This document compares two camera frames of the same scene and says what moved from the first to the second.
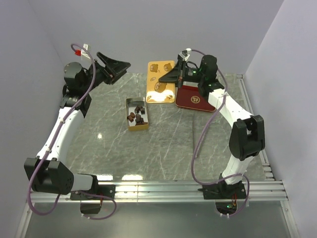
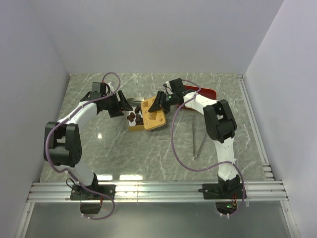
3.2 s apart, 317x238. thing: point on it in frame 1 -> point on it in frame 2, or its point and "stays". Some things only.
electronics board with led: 226,207 stays
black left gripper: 113,70 -> 122,105
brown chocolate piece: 138,120 stays
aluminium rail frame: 233,192 stays
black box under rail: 90,208 stays
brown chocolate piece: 130,118 stays
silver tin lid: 158,91 -> 151,119
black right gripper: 173,75 -> 155,105
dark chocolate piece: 137,108 stays
